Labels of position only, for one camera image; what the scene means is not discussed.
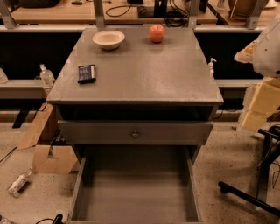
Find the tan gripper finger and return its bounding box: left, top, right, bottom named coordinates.
left=234, top=40, right=256, bottom=64
left=238, top=78, right=280, bottom=131

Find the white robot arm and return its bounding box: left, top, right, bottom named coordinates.
left=234, top=15, right=280, bottom=131

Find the grey drawer cabinet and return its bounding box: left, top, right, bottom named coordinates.
left=45, top=25, right=225, bottom=224

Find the round metal drawer knob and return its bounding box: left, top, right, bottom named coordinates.
left=131, top=130, right=139, bottom=138

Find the open grey middle drawer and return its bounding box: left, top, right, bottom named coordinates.
left=66, top=145, right=203, bottom=224

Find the closed grey top drawer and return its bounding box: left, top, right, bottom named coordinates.
left=58, top=120, right=214, bottom=145

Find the white pump bottle right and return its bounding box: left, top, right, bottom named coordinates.
left=208, top=58, right=217, bottom=75

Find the black chair base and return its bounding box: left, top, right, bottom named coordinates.
left=218, top=124, right=280, bottom=217

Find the red apple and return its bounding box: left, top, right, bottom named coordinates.
left=149, top=24, right=165, bottom=43

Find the wooden background desk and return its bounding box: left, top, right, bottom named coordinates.
left=8, top=0, right=219, bottom=25

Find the white paper bowl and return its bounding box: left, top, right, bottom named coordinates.
left=92, top=31, right=125, bottom=50

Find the clear sanitizer bottle left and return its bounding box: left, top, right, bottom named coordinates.
left=40, top=64, right=55, bottom=87

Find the brown cardboard box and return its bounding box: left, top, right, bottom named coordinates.
left=18, top=103, right=78, bottom=174

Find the black object bottom edge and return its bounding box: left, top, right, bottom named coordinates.
left=52, top=213, right=64, bottom=224

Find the plastic bottle on floor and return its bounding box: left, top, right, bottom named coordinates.
left=7, top=168, right=33, bottom=198

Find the black cable on desk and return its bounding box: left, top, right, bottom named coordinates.
left=105, top=3, right=133, bottom=18

